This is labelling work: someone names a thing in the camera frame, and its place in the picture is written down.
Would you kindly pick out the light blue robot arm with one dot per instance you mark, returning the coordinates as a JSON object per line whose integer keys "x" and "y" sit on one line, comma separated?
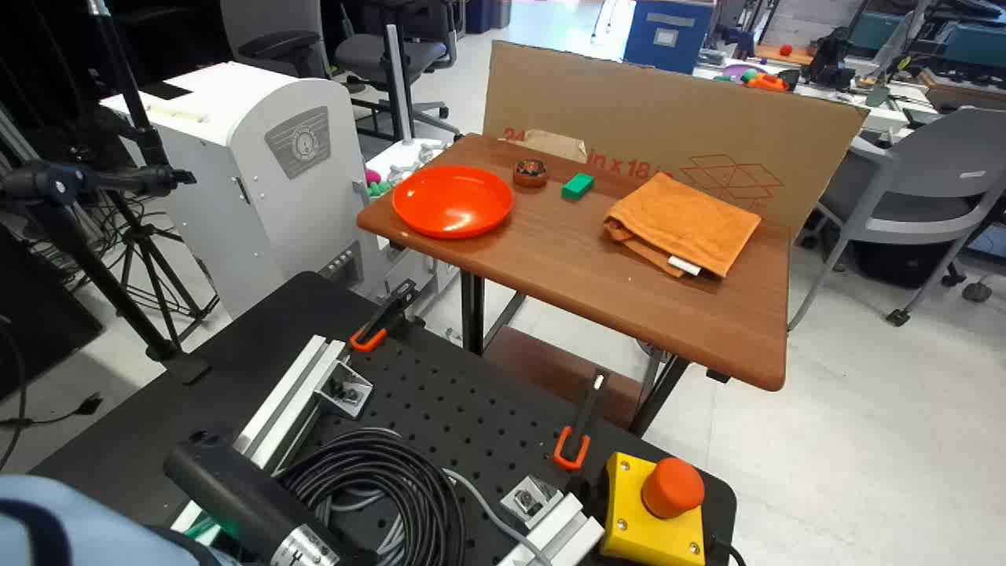
{"x": 75, "y": 523}

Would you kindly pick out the brown wooden desk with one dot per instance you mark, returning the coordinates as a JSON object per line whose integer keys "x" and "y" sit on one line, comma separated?
{"x": 587, "y": 273}

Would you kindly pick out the orange folded cloth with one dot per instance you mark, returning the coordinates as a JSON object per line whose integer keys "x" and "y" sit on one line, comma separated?
{"x": 688, "y": 222}

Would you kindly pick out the orange round plate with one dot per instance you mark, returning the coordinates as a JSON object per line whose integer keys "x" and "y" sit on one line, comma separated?
{"x": 455, "y": 201}

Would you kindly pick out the small brown bowl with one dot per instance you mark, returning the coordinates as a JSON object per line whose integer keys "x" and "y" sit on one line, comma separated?
{"x": 528, "y": 175}

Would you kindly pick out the green rectangular block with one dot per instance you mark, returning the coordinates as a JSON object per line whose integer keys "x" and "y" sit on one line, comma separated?
{"x": 577, "y": 187}

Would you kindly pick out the black perforated base board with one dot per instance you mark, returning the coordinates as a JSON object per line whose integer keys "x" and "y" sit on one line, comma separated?
{"x": 348, "y": 418}

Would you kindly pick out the brown cardboard sheet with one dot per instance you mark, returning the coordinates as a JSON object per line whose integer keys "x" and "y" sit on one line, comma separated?
{"x": 671, "y": 128}

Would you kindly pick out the black office chair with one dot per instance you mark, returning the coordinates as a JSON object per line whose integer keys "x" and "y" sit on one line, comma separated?
{"x": 387, "y": 47}

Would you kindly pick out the yellow emergency stop box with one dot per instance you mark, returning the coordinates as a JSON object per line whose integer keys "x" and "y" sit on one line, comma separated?
{"x": 649, "y": 511}

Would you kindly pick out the white machine cabinet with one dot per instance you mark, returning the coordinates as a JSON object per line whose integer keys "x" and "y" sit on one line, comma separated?
{"x": 257, "y": 175}

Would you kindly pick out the blue storage bin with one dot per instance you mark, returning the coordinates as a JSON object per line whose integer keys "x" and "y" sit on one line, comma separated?
{"x": 669, "y": 32}

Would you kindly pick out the grey plastic chair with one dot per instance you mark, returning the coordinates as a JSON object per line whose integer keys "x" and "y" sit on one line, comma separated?
{"x": 923, "y": 175}

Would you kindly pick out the silver aluminium extrusion rail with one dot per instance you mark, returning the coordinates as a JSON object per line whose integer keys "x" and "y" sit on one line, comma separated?
{"x": 553, "y": 530}
{"x": 297, "y": 394}

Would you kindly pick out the black cylindrical camera mount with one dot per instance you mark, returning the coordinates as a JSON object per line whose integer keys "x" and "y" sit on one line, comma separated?
{"x": 244, "y": 504}

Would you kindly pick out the black camera tripod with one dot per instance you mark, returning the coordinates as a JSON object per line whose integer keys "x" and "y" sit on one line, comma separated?
{"x": 97, "y": 200}

